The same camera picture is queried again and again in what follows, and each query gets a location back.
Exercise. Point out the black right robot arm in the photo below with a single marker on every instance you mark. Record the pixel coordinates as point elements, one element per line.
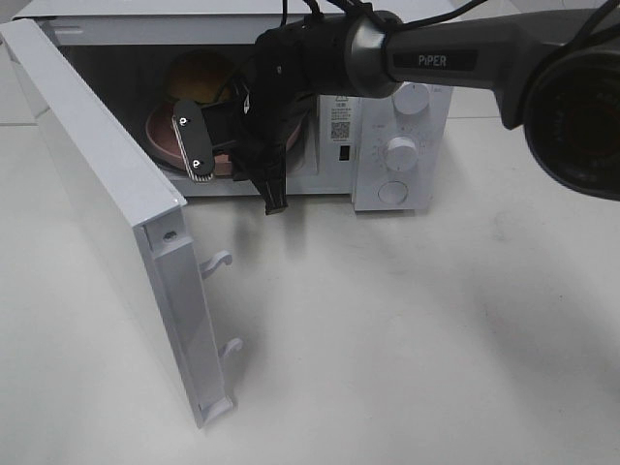
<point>555,74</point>

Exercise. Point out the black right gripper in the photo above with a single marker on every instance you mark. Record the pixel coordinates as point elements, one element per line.
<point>253,126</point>

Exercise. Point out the white timer knob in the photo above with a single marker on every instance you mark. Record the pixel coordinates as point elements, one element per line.
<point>401,154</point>

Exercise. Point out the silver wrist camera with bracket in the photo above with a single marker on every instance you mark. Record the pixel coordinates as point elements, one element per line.
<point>194,140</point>

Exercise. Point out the burger with lettuce and tomato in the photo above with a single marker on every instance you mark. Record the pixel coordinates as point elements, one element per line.
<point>194,82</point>

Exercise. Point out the round white door button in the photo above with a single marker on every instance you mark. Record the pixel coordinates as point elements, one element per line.
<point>393,193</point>

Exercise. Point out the upper white power knob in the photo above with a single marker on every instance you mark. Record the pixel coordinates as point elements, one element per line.
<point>411,98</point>

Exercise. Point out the pink round plate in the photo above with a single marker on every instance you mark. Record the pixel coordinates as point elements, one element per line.
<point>163,145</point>

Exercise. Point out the white microwave oven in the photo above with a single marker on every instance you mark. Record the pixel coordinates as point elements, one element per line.
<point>109,71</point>

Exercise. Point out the white microwave door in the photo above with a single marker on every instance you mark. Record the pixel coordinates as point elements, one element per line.
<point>132,215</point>

